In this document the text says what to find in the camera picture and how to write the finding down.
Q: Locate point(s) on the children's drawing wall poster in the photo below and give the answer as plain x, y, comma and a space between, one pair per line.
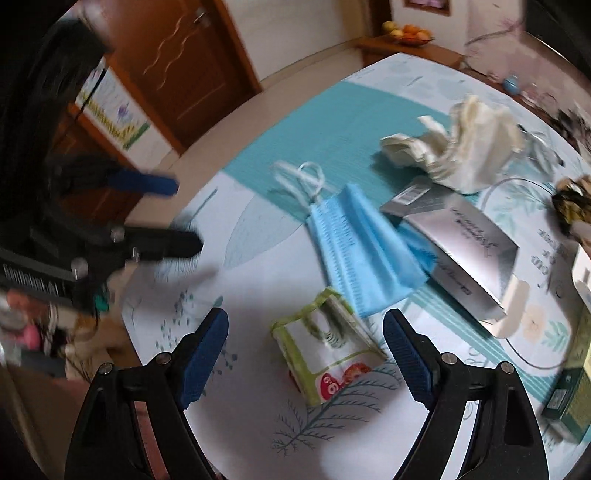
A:
115, 110

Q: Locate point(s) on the blue face mask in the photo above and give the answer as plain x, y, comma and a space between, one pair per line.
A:
360, 244

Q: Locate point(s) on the teal white leaf-print tablecloth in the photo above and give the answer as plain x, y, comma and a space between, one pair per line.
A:
323, 129

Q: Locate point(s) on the crumpled white tissue paper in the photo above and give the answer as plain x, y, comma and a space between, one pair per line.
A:
475, 138

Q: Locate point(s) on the brown wooden door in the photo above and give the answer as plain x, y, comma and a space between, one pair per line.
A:
184, 69

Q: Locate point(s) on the fruit bowl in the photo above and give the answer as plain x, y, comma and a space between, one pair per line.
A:
408, 33

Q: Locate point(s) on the blue snow globe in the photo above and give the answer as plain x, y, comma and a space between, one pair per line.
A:
511, 84

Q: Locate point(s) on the framed wall picture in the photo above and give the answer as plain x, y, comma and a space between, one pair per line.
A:
427, 5

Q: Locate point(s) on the green printed box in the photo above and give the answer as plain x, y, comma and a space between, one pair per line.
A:
570, 397

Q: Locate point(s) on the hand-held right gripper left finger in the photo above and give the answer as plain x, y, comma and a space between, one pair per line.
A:
205, 355

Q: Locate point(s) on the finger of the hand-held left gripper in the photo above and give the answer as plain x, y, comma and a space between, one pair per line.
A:
171, 242
143, 182

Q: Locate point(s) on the green white snack wrapper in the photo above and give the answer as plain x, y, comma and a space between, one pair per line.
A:
323, 355

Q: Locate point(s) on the flattened silver carton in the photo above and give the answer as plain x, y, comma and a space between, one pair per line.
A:
466, 244

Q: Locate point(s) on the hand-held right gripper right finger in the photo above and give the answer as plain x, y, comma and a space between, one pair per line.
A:
408, 355

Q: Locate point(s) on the dark crumpled wrapper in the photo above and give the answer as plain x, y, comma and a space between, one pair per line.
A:
570, 203

